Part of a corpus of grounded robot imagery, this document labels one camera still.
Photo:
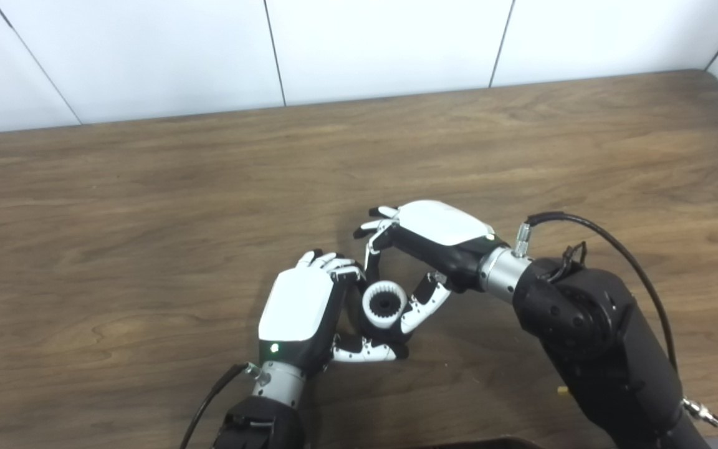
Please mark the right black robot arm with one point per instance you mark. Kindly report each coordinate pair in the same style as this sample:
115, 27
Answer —
596, 337

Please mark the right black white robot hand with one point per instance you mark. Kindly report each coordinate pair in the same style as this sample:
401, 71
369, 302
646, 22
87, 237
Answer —
446, 227

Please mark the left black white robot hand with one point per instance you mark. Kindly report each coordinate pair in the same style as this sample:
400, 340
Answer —
296, 305

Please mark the round black plastic part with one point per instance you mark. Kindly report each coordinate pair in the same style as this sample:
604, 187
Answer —
386, 305

